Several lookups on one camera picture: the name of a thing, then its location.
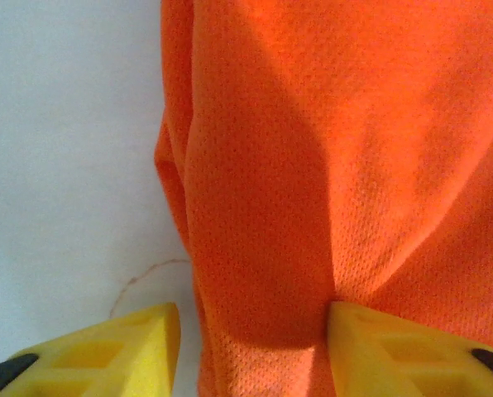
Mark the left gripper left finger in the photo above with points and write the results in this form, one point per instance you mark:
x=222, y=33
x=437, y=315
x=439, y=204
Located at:
x=139, y=372

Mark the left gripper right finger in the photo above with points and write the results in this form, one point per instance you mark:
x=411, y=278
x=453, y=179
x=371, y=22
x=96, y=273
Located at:
x=374, y=364

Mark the orange t-shirt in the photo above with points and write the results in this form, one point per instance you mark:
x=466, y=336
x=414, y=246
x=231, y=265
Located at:
x=333, y=144

